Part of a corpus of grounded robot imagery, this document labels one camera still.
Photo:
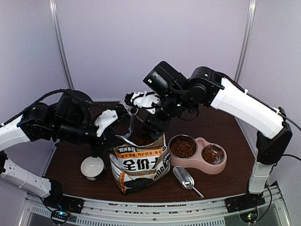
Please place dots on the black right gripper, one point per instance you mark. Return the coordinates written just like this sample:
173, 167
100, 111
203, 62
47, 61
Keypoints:
154, 125

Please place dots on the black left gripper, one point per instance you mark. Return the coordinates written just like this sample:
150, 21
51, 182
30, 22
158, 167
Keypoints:
106, 141

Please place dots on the dog food bag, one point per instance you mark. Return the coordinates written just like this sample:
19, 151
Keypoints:
140, 160

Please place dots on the metal food scoop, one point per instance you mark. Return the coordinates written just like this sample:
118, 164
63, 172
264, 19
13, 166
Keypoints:
186, 180

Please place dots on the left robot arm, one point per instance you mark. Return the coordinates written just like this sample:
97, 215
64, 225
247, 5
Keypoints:
61, 114

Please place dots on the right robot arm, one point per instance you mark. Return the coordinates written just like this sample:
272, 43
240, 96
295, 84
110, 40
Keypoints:
214, 89

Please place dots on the brown dog food kibble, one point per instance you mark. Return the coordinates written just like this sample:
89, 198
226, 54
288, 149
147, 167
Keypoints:
182, 149

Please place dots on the pink double pet feeder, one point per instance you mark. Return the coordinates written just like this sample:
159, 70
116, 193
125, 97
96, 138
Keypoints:
197, 161

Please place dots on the white ceramic bowl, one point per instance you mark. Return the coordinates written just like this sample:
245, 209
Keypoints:
93, 168

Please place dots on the large steel feeder bowl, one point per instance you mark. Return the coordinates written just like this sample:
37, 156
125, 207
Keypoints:
182, 137

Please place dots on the small steel feeder bowl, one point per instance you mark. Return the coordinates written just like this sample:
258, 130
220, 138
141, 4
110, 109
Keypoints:
213, 154

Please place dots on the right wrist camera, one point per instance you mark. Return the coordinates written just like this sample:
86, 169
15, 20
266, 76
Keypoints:
143, 100

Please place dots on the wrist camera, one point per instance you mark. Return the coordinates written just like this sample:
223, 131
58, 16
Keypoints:
143, 100
108, 117

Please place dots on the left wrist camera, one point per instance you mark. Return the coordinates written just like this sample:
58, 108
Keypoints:
108, 117

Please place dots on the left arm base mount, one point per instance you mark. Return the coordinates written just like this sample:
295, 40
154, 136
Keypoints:
61, 206

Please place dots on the aluminium front rail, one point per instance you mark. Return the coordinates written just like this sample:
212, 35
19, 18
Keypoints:
210, 212

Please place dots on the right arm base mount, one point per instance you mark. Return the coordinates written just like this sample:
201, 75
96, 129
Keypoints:
246, 205

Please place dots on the left aluminium frame post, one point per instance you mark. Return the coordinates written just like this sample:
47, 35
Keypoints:
59, 40

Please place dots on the aluminium frame post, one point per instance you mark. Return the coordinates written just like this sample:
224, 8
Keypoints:
59, 40
246, 39

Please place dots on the right aluminium frame post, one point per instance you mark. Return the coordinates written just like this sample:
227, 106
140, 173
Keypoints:
246, 39

